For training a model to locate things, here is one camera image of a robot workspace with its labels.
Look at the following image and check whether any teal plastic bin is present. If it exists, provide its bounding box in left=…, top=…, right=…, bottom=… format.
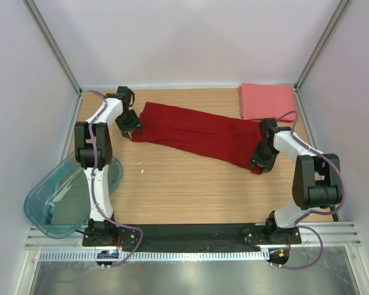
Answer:
left=23, top=153, right=124, bottom=240

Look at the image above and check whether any aluminium frame rail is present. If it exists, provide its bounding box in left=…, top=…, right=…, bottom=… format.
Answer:
left=22, top=0, right=82, bottom=95
left=294, top=0, right=352, bottom=92

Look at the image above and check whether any slotted cable duct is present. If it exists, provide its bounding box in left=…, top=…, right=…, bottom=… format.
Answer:
left=39, top=250, right=269, bottom=262

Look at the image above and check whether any dark red t shirt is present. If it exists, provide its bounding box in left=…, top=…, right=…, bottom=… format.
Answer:
left=132, top=102, right=261, bottom=175

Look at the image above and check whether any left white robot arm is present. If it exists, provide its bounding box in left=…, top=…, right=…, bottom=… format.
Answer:
left=74, top=86, right=143, bottom=246

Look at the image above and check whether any folded pink t shirt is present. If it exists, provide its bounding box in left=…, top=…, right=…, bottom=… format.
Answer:
left=239, top=83, right=296, bottom=120

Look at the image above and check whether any right aluminium frame rail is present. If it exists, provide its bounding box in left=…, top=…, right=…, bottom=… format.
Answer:
left=294, top=0, right=352, bottom=92

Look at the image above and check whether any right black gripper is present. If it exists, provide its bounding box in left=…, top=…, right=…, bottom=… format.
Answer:
left=250, top=141, right=279, bottom=174

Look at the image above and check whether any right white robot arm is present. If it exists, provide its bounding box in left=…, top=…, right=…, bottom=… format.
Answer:
left=243, top=118, right=344, bottom=245

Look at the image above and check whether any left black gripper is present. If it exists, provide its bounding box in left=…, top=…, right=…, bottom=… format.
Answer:
left=116, top=109, right=142, bottom=139

